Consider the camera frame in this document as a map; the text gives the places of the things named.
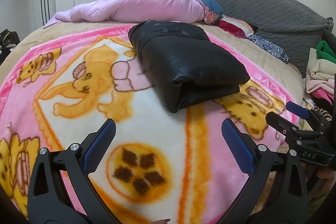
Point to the pile of folded clothes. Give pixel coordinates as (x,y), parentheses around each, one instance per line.
(320,74)

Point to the blue patterned cloth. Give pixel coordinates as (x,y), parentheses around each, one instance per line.
(267,47)

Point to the pink printed blanket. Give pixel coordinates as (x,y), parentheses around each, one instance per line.
(157,134)

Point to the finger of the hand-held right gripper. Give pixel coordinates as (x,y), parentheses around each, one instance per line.
(282,123)
(298,109)

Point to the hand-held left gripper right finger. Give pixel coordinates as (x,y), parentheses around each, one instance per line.
(237,146)

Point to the black leather jacket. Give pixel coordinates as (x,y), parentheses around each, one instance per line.
(189,66)

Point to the person's left hand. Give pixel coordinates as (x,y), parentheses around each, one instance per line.
(163,221)

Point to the pink quilt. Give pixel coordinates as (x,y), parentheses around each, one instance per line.
(144,3)

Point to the grey quilted headboard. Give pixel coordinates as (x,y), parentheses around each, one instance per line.
(262,8)

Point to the red patterned pillow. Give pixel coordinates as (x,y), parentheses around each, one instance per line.
(233,27)

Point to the tan bed cover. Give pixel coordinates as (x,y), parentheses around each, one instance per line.
(262,56)

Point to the teal floral pillow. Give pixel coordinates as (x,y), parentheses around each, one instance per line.
(212,7)

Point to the dark brown bag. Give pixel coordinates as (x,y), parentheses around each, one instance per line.
(9,39)

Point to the person's right hand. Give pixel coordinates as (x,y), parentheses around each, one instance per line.
(328,175)

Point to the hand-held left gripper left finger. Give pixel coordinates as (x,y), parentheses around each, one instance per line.
(99,144)

